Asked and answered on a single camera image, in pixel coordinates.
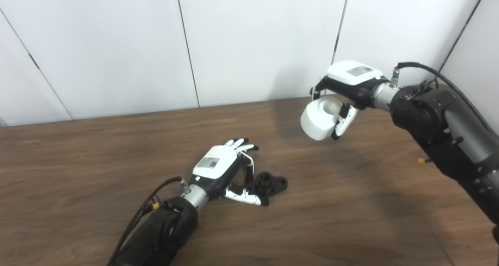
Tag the black and white left hand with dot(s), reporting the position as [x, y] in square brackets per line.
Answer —
[216, 164]

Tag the black and white right hand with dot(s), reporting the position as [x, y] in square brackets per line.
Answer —
[351, 77]

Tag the round white plastic piece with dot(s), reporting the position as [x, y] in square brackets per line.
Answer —
[317, 121]

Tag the black plastic holder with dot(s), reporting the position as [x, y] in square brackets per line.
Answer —
[273, 184]

